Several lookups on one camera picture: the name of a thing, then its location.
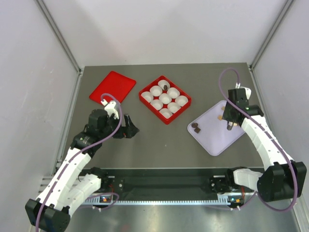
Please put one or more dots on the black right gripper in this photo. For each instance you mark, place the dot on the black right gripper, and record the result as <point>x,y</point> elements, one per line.
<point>226,115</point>

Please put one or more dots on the lavender tray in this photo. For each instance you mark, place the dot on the lavender tray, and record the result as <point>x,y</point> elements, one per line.
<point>214,136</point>

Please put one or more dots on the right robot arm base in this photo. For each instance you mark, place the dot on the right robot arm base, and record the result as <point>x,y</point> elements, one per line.
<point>225,183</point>

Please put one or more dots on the metal serving tongs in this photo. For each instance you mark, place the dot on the metal serving tongs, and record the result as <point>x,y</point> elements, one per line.
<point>230,125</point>

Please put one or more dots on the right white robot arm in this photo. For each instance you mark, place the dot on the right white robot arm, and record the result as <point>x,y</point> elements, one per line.
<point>283,178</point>

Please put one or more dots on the red box lid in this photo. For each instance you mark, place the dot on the red box lid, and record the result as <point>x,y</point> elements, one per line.
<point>115,84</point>

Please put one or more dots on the white paper cup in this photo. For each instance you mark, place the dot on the white paper cup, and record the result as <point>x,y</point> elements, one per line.
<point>173,107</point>
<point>163,82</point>
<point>166,113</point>
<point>165,98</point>
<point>156,91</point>
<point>173,92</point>
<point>181,100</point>
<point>147,96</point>
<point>156,104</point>

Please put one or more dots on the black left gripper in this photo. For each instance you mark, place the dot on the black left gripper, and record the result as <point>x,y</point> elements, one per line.
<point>129,133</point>

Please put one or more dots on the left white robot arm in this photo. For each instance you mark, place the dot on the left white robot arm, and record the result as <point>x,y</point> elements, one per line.
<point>52,210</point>

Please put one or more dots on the aluminium cable duct rail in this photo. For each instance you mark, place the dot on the aluminium cable duct rail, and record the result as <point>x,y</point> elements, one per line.
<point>220,199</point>

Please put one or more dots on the red chocolate box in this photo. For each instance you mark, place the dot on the red chocolate box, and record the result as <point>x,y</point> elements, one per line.
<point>157,113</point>

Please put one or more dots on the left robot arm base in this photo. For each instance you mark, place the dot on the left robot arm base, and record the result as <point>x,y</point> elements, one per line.
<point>109,181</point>

